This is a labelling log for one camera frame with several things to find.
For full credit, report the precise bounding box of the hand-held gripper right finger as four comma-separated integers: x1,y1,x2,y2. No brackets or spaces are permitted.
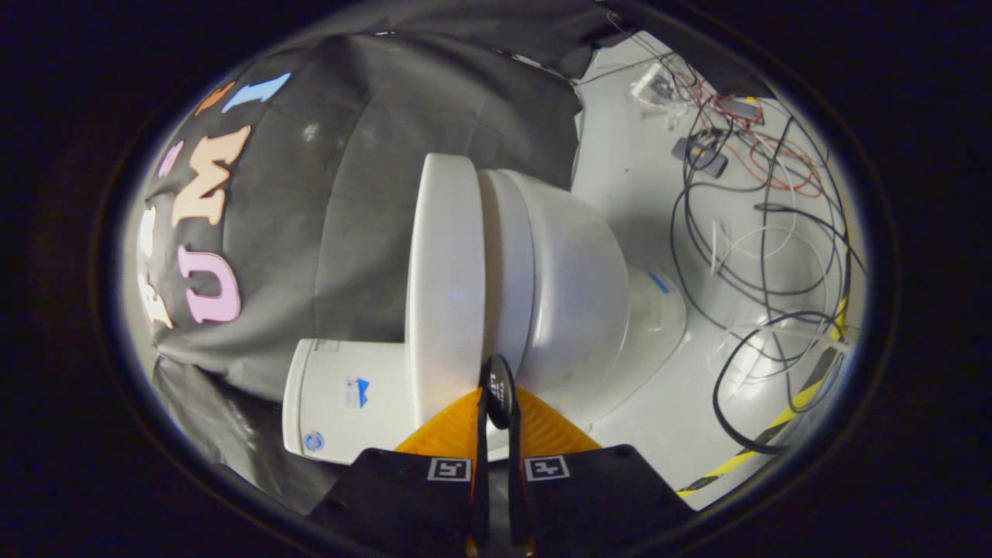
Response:
508,387,698,558

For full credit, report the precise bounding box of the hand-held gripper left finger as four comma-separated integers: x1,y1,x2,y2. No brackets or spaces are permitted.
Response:
306,387,491,558

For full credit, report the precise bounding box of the white toilet lid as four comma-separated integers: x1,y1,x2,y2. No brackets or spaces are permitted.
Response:
405,153,516,431

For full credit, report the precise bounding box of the white toilet bowl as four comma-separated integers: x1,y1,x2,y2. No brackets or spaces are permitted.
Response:
504,169,689,429

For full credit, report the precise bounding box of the yellow black floor tape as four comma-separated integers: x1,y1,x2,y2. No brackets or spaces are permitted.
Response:
676,298,851,498

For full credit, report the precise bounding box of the black backdrop cloth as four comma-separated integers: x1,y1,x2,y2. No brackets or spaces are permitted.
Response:
128,0,621,514

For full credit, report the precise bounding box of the small grey device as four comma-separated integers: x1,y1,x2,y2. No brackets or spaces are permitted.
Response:
670,133,731,179

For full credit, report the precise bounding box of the clear plastic packet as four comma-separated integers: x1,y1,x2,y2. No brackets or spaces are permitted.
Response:
629,64,684,119

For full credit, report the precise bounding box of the tangle of cables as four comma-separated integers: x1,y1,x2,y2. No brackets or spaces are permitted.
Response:
604,31,863,458

